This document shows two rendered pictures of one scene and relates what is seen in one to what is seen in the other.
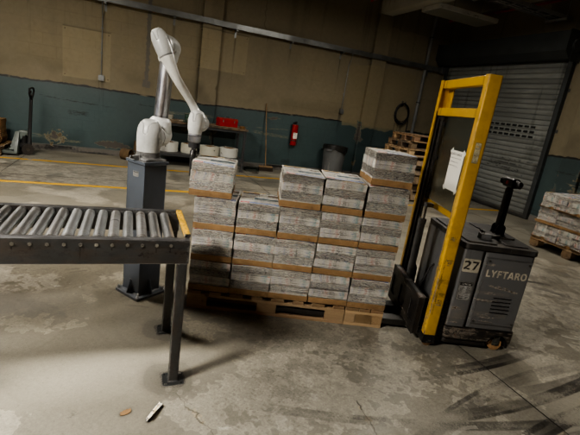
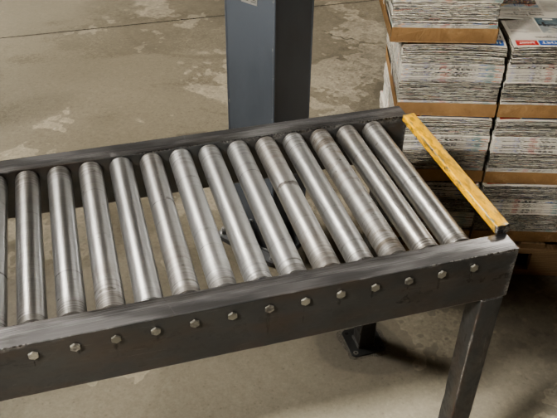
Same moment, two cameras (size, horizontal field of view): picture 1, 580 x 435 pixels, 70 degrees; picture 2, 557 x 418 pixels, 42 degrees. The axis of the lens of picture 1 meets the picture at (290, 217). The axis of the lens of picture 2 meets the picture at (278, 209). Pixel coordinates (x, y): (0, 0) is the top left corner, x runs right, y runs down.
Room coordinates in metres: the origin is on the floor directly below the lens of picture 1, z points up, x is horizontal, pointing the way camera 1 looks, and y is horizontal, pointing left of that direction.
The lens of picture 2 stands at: (0.82, 0.81, 1.67)
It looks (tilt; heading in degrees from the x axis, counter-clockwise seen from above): 38 degrees down; 6
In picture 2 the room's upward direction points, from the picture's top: 1 degrees clockwise
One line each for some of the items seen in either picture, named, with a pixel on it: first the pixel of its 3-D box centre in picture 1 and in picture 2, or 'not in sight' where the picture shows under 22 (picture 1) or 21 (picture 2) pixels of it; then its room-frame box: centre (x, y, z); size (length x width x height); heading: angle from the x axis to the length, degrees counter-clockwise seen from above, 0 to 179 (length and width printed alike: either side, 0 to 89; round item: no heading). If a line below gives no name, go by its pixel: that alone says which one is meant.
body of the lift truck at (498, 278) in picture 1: (467, 279); not in sight; (3.03, -1.44, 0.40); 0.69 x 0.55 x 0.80; 4
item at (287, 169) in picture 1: (302, 171); not in sight; (2.92, -0.04, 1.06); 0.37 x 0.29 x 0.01; 5
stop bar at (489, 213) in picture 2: (183, 223); (451, 167); (2.13, 0.57, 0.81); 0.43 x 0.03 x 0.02; 22
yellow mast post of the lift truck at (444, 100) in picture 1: (423, 192); not in sight; (3.33, -1.04, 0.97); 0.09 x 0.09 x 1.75; 4
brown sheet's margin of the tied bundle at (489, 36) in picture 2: (211, 191); (439, 23); (2.76, 0.56, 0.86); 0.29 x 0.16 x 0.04; 96
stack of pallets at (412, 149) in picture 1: (418, 165); not in sight; (9.15, -2.61, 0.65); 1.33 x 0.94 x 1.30; 116
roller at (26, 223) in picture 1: (26, 223); (99, 234); (1.86, 1.25, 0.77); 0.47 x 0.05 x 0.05; 22
